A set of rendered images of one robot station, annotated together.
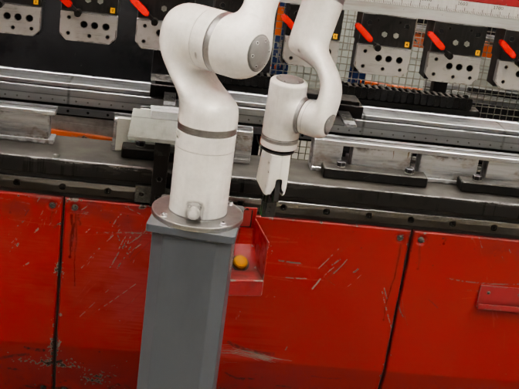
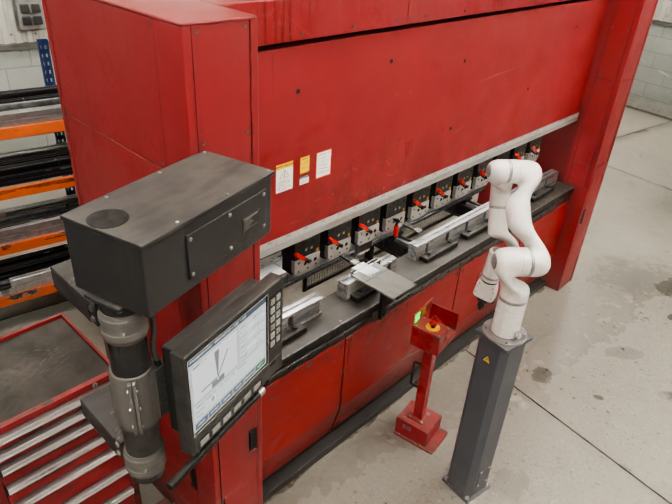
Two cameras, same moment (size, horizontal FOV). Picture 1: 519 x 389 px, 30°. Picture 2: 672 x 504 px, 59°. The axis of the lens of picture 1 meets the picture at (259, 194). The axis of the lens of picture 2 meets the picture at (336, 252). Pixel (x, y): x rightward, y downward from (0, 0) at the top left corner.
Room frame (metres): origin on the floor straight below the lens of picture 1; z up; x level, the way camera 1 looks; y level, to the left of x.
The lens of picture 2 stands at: (0.78, 2.06, 2.60)
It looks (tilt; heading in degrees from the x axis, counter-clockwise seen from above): 31 degrees down; 319
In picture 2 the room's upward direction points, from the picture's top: 4 degrees clockwise
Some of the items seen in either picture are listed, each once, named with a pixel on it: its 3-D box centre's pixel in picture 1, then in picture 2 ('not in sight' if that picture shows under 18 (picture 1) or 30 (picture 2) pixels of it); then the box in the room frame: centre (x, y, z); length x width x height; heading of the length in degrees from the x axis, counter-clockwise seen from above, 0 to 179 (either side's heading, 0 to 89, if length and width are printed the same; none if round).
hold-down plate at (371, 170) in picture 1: (374, 174); (438, 250); (2.63, -0.32, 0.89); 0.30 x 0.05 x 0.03; 97
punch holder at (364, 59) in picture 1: (381, 42); (437, 190); (2.68, -0.28, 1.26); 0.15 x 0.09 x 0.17; 97
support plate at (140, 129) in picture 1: (164, 126); (384, 280); (2.47, 0.27, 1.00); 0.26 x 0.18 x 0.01; 7
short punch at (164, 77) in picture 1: (170, 65); (363, 245); (2.61, 0.29, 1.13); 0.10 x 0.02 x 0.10; 97
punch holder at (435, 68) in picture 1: (452, 50); (458, 180); (2.70, -0.48, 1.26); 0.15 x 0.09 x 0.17; 97
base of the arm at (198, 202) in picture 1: (201, 172); (508, 315); (1.86, 0.12, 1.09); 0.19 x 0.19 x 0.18
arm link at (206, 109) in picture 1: (201, 66); (511, 274); (1.88, 0.15, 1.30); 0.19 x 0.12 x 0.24; 55
